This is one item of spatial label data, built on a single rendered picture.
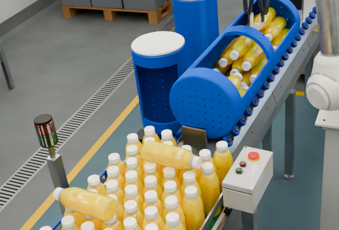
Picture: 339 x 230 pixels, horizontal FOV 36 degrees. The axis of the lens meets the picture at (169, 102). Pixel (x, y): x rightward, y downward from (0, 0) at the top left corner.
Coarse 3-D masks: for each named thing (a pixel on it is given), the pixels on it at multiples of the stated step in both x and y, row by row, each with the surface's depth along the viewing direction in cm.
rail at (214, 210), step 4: (220, 196) 172; (220, 200) 172; (216, 204) 169; (220, 204) 172; (212, 208) 167; (216, 208) 169; (212, 212) 166; (208, 216) 164; (212, 216) 167; (204, 220) 163; (208, 220) 164; (204, 224) 162; (208, 224) 165; (200, 228) 160; (204, 228) 162
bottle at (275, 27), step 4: (272, 20) 253; (276, 20) 249; (280, 20) 250; (284, 20) 252; (272, 24) 246; (276, 24) 246; (280, 24) 248; (284, 24) 251; (268, 28) 243; (272, 28) 243; (276, 28) 244; (280, 28) 246; (284, 28) 252; (264, 32) 244; (268, 32) 242; (272, 32) 242; (276, 32) 243; (280, 32) 247; (272, 36) 241; (276, 36) 243; (272, 40) 244
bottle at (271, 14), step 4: (272, 8) 252; (268, 12) 248; (272, 12) 250; (264, 16) 243; (268, 16) 245; (272, 16) 249; (256, 20) 242; (264, 20) 242; (268, 20) 244; (264, 24) 242; (268, 24) 246; (264, 28) 244
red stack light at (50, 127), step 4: (52, 120) 172; (48, 124) 171; (52, 124) 172; (36, 128) 171; (40, 128) 170; (44, 128) 170; (48, 128) 171; (52, 128) 173; (36, 132) 173; (40, 132) 171; (44, 132) 171; (48, 132) 172; (52, 132) 173
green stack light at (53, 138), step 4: (40, 136) 172; (44, 136) 172; (48, 136) 172; (52, 136) 173; (56, 136) 176; (40, 140) 174; (44, 140) 173; (48, 140) 173; (52, 140) 174; (56, 140) 176; (40, 144) 175; (44, 144) 174; (48, 144) 174; (52, 144) 174
